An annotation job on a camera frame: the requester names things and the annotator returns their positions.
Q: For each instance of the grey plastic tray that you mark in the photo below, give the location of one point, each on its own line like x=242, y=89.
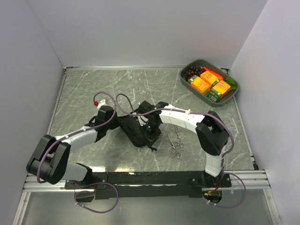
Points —
x=204, y=63

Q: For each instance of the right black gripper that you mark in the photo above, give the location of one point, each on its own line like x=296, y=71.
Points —
x=152, y=136

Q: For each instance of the silver hair scissors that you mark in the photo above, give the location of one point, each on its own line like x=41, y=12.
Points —
x=178, y=143
x=174, y=153

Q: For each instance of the orange carrot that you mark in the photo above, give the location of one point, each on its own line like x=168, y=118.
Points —
x=214, y=73

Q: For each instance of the orange juice carton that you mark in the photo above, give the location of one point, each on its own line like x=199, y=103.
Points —
x=218, y=91
x=209, y=78
x=199, y=84

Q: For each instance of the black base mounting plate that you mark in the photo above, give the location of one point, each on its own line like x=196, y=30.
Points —
x=150, y=181

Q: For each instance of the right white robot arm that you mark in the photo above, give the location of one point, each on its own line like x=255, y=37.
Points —
x=212, y=135

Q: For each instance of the dark red grapes bunch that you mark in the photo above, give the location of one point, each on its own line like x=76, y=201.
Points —
x=196, y=70

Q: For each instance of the green leaf vegetable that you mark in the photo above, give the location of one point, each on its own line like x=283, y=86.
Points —
x=231, y=82

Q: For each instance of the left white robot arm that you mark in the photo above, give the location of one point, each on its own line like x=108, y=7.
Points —
x=49, y=161

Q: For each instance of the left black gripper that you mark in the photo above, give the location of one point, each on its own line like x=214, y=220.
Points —
x=117, y=122

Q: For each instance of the black zippered tool case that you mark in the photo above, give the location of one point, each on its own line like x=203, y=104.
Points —
x=132, y=128

